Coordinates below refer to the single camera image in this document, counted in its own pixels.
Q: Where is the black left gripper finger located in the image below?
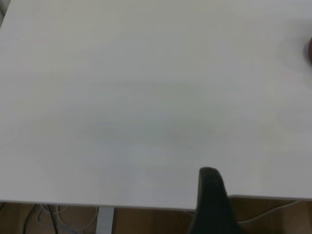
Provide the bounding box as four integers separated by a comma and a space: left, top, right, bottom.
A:
189, 167, 244, 234

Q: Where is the grey metal table leg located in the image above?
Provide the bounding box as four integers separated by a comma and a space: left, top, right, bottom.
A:
95, 207, 115, 234

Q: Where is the grey cable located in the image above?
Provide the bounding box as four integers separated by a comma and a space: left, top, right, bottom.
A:
237, 199, 303, 224

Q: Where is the white cable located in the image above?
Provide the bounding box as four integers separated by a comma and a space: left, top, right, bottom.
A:
36, 204, 98, 234

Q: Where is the black cable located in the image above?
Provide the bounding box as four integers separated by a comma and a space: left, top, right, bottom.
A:
22, 204, 60, 234

